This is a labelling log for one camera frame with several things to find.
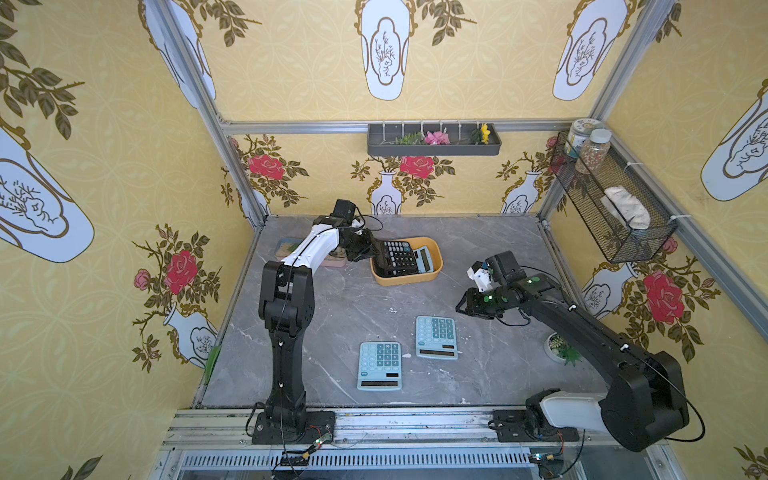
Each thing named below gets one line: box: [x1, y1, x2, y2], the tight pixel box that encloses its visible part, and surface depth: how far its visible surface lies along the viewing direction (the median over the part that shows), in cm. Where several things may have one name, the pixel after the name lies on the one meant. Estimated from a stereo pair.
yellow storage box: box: [370, 237, 444, 286], surface depth 102 cm
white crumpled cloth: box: [600, 186, 651, 230], surface depth 70 cm
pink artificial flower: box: [425, 131, 450, 146], surface depth 89 cm
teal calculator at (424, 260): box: [413, 245, 434, 274], surface depth 105 cm
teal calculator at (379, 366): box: [357, 342, 403, 391], surface depth 84 cm
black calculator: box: [374, 240, 419, 277], surface depth 101 cm
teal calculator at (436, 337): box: [416, 316, 458, 360], surface depth 89 cm
